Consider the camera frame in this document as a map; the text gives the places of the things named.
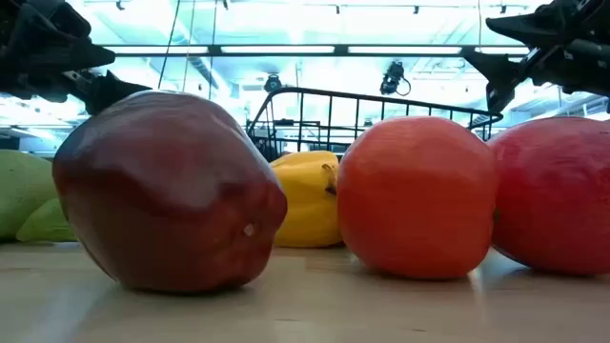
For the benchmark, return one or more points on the green lettuce leaf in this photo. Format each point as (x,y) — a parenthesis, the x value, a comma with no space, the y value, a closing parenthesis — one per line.
(47,224)

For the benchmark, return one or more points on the red apple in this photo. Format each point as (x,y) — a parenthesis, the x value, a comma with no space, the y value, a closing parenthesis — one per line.
(557,195)

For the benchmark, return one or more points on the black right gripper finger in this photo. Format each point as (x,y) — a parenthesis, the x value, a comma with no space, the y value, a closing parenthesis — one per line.
(524,24)
(498,71)

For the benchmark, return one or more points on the dark maroon apple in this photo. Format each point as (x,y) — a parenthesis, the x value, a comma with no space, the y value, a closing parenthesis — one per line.
(167,190)

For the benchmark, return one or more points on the yellow bell pepper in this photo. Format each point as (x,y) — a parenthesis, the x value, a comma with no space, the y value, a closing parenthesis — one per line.
(305,200)

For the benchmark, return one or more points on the black overhead light bar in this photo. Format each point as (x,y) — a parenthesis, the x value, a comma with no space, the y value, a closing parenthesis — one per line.
(214,49)

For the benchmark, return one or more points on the black overhead mounted camera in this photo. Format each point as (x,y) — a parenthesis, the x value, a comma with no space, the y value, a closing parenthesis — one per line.
(392,78)

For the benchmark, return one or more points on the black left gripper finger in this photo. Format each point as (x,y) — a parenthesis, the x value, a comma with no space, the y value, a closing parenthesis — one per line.
(81,54)
(114,93)

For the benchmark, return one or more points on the green pear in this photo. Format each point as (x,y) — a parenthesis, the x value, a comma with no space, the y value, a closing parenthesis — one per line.
(24,190)

